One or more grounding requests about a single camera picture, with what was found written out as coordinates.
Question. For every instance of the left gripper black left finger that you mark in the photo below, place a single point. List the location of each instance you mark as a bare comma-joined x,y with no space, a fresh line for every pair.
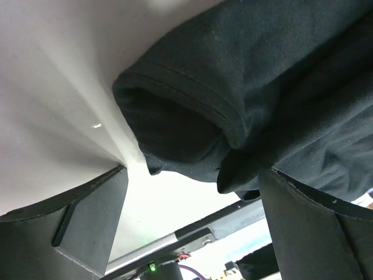
67,236

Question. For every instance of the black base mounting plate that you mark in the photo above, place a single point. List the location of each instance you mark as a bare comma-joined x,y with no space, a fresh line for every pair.
192,239

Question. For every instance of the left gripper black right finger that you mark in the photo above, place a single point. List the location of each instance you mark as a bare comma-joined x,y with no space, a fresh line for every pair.
315,235

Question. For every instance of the black t-shirt with flower print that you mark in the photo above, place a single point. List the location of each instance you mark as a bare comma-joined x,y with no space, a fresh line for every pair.
249,85

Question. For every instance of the aluminium frame rail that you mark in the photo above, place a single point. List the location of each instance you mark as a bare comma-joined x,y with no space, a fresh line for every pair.
175,242

